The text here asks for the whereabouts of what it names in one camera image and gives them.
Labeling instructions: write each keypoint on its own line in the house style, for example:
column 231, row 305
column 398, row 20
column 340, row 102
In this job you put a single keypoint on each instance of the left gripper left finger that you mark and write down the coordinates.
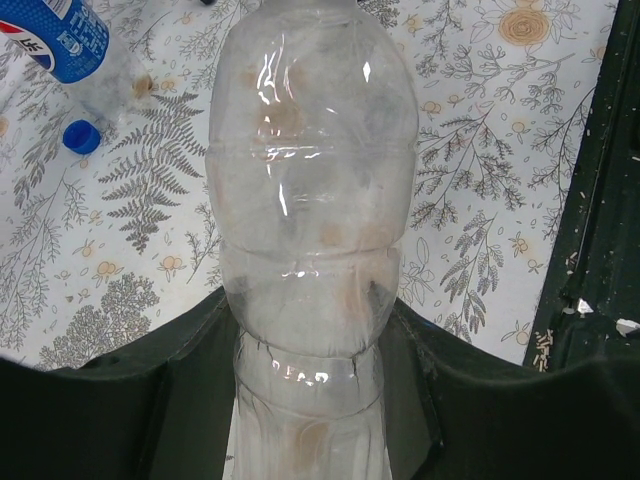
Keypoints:
column 157, row 408

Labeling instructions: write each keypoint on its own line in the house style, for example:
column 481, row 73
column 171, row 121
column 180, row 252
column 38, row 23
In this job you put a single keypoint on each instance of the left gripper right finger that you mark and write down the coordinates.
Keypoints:
column 454, row 411

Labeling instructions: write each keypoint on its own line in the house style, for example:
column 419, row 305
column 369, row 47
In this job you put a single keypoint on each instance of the blue bottle cap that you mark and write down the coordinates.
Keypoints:
column 81, row 137

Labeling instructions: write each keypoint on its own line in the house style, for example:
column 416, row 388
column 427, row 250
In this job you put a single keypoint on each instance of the clear Pepsi bottle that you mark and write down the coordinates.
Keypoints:
column 70, row 41

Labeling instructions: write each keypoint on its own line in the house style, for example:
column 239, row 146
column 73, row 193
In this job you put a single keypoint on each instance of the floral tablecloth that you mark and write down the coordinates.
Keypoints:
column 98, row 250

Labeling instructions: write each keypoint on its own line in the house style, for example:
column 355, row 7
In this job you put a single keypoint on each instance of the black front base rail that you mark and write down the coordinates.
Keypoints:
column 593, row 277

